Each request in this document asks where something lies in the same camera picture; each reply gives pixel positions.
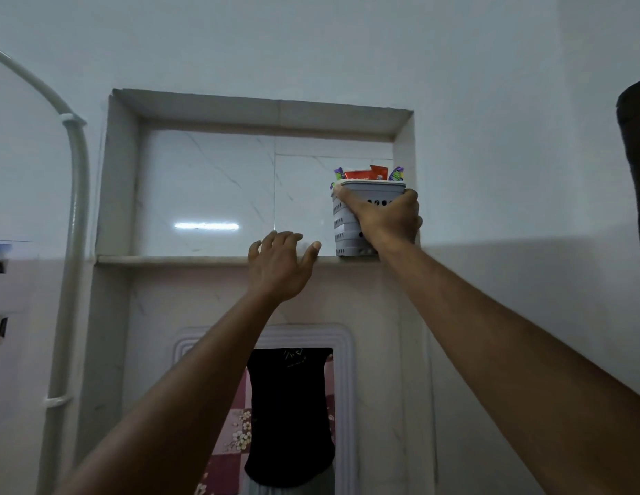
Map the person's right hand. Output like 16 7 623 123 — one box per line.
332 183 423 253

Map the person's left hand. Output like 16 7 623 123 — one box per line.
247 230 322 305

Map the grey perforated plastic basket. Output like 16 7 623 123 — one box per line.
330 179 406 257

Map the person's left forearm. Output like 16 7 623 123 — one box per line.
54 286 300 495

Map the person's right forearm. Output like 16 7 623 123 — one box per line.
372 237 640 495

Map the dark hanging object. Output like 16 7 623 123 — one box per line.
616 74 640 295

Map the grey stone wall niche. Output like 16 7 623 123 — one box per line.
95 88 416 267

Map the white framed wall mirror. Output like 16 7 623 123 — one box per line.
172 324 360 495

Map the white wall pipe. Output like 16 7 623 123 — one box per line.
0 42 91 495

